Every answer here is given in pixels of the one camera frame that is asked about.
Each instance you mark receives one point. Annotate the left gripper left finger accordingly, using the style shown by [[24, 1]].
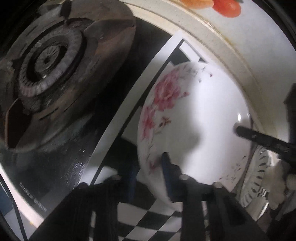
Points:
[[129, 175]]

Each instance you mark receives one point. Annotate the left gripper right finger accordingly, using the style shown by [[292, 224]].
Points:
[[175, 187]]

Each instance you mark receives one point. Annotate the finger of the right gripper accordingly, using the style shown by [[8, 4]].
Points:
[[284, 149]]

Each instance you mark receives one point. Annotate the white plate with pink flowers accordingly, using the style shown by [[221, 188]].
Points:
[[190, 113]]

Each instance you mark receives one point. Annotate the white gloved right hand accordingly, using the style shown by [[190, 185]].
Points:
[[277, 179]]

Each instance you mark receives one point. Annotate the black white checkered mat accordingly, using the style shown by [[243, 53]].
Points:
[[144, 217]]

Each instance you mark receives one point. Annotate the white plate with blue petals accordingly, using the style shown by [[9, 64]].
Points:
[[252, 195]]

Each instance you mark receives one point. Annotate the glass stove top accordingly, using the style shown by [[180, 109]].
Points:
[[41, 178]]

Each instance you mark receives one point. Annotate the black gas stove burner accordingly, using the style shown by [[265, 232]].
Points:
[[56, 67]]

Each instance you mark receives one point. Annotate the colourful fruit wall sticker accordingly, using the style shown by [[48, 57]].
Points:
[[227, 8]]

